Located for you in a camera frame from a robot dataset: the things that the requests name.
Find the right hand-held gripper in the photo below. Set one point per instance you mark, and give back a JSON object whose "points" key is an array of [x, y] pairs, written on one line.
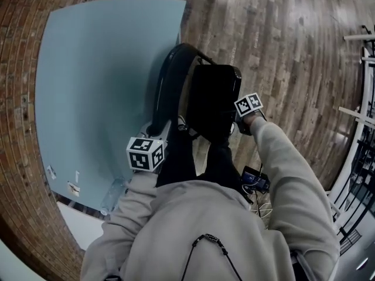
{"points": [[247, 104]]}

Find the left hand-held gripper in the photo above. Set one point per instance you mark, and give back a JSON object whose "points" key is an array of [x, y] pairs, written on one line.
{"points": [[142, 157]]}

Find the black office chair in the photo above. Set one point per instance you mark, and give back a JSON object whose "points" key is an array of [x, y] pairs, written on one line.
{"points": [[211, 98]]}

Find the person's right forearm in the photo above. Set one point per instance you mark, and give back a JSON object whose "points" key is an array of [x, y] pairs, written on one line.
{"points": [[281, 157]]}

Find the person's left forearm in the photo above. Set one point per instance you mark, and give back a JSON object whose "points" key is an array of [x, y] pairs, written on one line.
{"points": [[136, 195]]}

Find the person's right leg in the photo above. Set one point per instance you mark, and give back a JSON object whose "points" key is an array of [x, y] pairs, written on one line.
{"points": [[219, 162]]}

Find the person's leg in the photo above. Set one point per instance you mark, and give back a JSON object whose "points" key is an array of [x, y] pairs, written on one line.
{"points": [[219, 162], [178, 162]]}

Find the person's left leg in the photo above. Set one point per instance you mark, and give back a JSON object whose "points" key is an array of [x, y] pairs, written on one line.
{"points": [[178, 162]]}

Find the black device with screen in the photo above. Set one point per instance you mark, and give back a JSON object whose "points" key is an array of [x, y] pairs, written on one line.
{"points": [[255, 180]]}

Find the light blue table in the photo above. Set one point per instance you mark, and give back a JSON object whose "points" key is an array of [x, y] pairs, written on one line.
{"points": [[96, 83]]}

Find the clear plastic bottle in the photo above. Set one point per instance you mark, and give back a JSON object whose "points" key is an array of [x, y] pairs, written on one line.
{"points": [[114, 195]]}

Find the white wrapped stick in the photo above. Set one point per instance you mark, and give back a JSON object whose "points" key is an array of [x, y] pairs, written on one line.
{"points": [[77, 176]]}

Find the printed paper packet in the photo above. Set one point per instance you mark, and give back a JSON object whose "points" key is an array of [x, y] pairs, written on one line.
{"points": [[74, 188]]}

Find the person's beige sweatshirt torso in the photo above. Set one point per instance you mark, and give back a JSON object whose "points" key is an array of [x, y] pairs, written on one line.
{"points": [[205, 230]]}

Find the small white packet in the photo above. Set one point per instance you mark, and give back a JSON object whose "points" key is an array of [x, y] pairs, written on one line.
{"points": [[51, 172]]}

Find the white board panel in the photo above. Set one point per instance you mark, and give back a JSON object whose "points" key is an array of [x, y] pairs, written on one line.
{"points": [[79, 224]]}

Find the black metal railing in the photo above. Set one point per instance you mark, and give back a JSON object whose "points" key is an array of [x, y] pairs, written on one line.
{"points": [[350, 238]]}

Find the white curved stair frame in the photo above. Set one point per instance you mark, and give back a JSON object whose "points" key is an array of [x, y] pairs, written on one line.
{"points": [[350, 159]]}

